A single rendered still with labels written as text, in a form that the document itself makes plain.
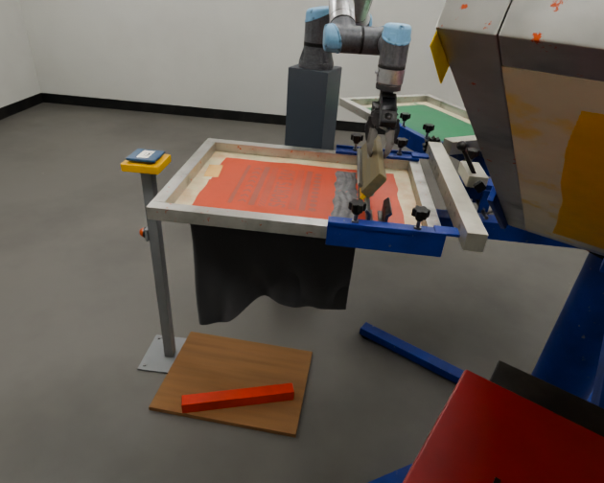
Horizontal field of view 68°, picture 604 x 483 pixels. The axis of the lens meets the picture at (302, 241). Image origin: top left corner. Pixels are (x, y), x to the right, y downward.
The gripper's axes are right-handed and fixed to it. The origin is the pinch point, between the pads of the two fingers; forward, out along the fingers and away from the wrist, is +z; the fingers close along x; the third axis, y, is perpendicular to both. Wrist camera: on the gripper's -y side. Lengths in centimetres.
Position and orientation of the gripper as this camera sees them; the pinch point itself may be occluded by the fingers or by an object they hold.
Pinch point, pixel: (378, 154)
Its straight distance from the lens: 138.6
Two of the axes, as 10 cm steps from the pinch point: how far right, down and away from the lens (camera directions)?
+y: 1.0, -5.1, 8.5
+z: -0.7, 8.5, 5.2
